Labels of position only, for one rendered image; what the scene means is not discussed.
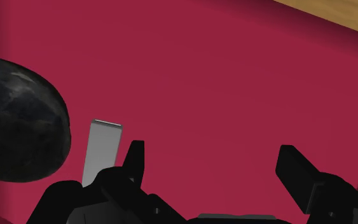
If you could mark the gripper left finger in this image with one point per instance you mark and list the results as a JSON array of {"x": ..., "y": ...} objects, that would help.
[{"x": 116, "y": 198}]

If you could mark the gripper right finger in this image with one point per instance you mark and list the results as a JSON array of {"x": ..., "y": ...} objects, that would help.
[{"x": 327, "y": 198}]

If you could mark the black mottled round object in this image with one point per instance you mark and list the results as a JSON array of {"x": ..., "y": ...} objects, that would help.
[{"x": 17, "y": 124}]

